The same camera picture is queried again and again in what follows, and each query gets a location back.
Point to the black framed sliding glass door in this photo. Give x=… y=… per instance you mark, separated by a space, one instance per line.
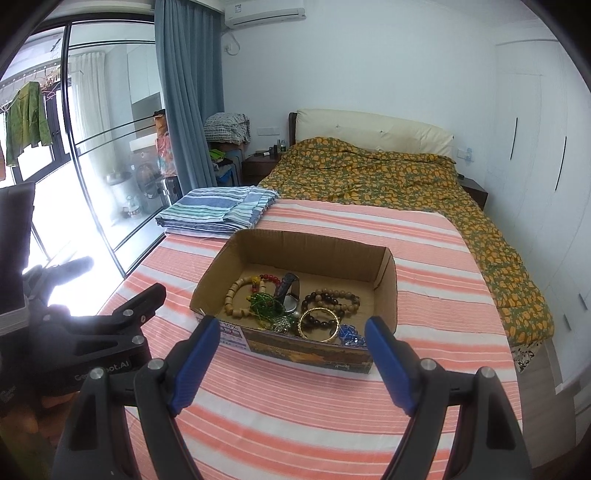
x=69 y=115

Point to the silver suitcase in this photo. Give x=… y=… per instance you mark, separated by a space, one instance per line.
x=167 y=191

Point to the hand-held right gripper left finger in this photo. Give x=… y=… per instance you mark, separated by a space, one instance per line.
x=194 y=364

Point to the green hanging garment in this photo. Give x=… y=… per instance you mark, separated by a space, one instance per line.
x=27 y=120

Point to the dark wooden nightstand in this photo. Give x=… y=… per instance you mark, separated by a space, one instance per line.
x=258 y=168
x=475 y=191

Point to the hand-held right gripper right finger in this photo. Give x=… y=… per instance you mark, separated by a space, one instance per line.
x=390 y=364

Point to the printed cardboard box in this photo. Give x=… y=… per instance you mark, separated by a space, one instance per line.
x=300 y=357

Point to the pile of checked clothes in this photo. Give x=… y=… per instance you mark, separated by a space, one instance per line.
x=226 y=127

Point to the gold bangle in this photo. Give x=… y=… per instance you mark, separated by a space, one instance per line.
x=299 y=325

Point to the orange floral quilt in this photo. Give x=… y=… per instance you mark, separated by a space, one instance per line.
x=392 y=175

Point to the white wardrobe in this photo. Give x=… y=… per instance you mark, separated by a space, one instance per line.
x=535 y=184

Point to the blue curtain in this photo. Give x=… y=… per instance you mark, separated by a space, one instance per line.
x=184 y=92

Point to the folded blue striped blanket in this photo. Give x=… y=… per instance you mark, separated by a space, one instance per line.
x=212 y=207

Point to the white sheer curtain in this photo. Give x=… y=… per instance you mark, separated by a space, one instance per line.
x=90 y=101

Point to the wooden bed frame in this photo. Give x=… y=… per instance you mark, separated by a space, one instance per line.
x=545 y=401

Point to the colourful floral bag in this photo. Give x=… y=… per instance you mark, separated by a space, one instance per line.
x=165 y=147

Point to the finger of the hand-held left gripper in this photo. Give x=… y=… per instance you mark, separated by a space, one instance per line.
x=138 y=304
x=60 y=274

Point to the cream padded headboard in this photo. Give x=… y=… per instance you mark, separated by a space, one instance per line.
x=369 y=127

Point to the white air conditioner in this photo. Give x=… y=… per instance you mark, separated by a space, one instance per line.
x=263 y=11

